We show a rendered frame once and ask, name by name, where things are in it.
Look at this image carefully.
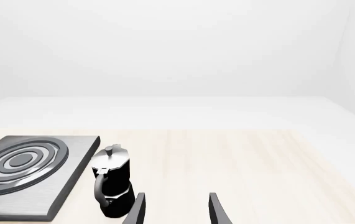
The flat black stove plate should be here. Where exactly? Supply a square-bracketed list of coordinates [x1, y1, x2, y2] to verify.
[0, 134, 101, 222]

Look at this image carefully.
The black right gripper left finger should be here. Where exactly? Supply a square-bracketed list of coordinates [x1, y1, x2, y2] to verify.
[121, 192, 147, 224]

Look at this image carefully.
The black moka pot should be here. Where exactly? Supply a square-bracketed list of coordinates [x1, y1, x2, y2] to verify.
[90, 144, 136, 219]

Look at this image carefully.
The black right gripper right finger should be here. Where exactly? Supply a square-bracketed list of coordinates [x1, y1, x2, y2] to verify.
[208, 192, 233, 224]

